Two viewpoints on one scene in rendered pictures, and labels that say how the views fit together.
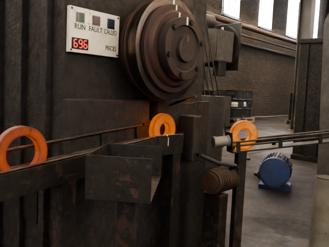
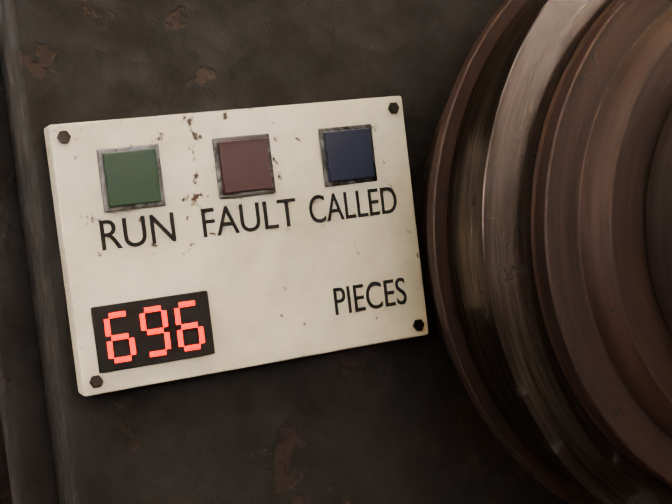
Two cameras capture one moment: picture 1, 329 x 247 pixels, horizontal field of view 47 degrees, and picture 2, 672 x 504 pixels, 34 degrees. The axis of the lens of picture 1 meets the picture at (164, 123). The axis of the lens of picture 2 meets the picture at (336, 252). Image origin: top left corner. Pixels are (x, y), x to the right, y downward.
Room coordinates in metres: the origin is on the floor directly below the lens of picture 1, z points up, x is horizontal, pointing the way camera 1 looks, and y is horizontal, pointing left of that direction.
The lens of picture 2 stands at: (0.92, -0.08, 1.17)
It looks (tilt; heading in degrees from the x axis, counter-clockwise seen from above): 3 degrees down; 26
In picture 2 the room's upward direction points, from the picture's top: 7 degrees counter-clockwise
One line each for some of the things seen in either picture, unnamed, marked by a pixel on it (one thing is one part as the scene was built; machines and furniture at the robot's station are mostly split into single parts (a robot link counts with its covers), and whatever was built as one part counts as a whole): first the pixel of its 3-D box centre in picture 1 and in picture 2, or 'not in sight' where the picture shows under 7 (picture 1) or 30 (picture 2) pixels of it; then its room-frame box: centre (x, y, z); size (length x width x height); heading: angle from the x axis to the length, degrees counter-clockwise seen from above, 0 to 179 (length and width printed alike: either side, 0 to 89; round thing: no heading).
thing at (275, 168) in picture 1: (276, 169); not in sight; (3.76, -1.16, 0.17); 0.57 x 0.31 x 0.34; 159
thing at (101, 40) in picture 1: (94, 33); (248, 237); (1.61, 0.31, 1.15); 0.26 x 0.02 x 0.18; 139
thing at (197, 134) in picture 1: (189, 137); not in sight; (1.98, -0.14, 0.68); 0.11 x 0.08 x 0.24; 49
